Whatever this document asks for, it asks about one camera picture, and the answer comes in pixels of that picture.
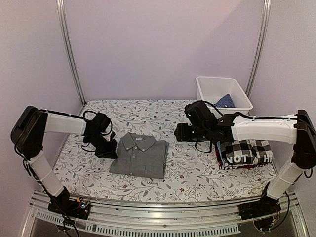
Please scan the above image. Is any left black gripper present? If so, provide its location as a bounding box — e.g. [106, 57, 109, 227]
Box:
[85, 133, 117, 159]

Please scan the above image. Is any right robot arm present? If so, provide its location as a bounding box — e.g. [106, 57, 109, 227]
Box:
[174, 100, 316, 215]

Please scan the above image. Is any left metal corner post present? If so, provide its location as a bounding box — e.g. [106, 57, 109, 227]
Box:
[56, 0, 86, 105]

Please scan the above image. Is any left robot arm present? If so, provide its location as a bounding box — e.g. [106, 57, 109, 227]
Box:
[10, 106, 118, 214]

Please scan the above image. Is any floral patterned table cloth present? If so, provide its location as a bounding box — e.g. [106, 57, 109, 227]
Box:
[48, 99, 281, 203]

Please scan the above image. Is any grey long sleeve shirt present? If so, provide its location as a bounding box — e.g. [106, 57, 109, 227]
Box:
[109, 133, 169, 179]

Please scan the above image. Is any right metal corner post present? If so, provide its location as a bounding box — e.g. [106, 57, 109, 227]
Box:
[245, 0, 272, 97]

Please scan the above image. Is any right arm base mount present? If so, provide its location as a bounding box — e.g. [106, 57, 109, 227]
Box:
[238, 196, 281, 220]

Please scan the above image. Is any white plastic bin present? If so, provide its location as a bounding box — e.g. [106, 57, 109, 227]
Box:
[196, 76, 253, 114]

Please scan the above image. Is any aluminium front rail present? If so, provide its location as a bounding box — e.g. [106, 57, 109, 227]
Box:
[21, 191, 311, 237]

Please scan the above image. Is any metal corner post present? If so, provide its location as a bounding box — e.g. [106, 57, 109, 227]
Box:
[56, 0, 86, 105]
[245, 0, 272, 97]

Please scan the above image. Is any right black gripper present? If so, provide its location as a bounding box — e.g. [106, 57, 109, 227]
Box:
[175, 122, 210, 142]

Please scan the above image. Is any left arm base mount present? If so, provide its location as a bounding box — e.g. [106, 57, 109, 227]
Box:
[48, 195, 91, 220]

